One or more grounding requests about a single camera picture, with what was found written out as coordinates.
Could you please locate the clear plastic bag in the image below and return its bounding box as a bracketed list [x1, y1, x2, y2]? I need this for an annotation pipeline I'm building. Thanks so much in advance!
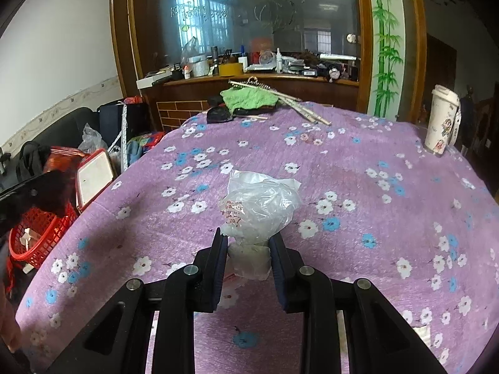
[78, 123, 107, 155]
[218, 170, 302, 281]

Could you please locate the black backpack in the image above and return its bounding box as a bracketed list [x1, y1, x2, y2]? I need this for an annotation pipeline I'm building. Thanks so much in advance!
[15, 141, 51, 182]

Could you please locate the white red-rimmed tray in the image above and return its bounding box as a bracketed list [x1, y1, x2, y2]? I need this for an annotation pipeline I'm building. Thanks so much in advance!
[75, 148, 116, 212]

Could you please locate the red plastic mesh basket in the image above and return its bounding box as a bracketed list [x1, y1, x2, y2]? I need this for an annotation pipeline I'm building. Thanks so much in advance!
[8, 203, 78, 268]

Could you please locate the black leather sofa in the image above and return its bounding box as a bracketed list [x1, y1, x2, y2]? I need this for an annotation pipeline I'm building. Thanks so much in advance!
[1, 107, 100, 191]

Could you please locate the clear plastic bag on sofa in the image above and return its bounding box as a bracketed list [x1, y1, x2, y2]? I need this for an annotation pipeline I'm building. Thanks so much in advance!
[78, 123, 107, 155]

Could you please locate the dark blue shopping bag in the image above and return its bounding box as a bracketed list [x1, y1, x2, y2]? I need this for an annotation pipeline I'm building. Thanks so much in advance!
[97, 101, 153, 149]

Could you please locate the purple floral tablecloth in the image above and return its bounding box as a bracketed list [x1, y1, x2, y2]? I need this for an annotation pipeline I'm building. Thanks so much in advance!
[16, 105, 498, 373]

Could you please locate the wooden cabinet counter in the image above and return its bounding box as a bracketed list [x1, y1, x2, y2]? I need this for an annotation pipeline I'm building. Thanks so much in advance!
[141, 74, 367, 132]

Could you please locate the green cloth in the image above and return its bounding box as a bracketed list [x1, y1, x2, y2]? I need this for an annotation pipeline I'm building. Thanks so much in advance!
[220, 88, 278, 114]

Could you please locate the white cartoon tumbler cup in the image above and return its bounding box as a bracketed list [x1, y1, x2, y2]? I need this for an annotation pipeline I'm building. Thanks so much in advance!
[424, 84, 462, 156]

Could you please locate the bundle of wooden sticks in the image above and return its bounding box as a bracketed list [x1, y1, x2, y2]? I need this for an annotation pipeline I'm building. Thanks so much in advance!
[228, 80, 332, 126]

